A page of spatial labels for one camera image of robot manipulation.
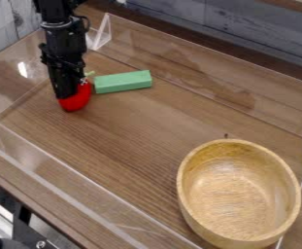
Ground clear acrylic table enclosure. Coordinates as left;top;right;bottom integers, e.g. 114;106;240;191
0;18;302;249

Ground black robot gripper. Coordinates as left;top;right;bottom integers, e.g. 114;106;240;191
39;18;91;99

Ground light wooden bowl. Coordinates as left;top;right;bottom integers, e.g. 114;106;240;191
176;139;301;249

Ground green rectangular block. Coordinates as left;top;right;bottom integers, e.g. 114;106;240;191
94;70;152;93

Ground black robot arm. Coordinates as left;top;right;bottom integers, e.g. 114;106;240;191
32;0;91;99

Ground red plush strawberry toy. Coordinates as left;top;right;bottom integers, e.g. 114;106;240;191
59;80;94;112

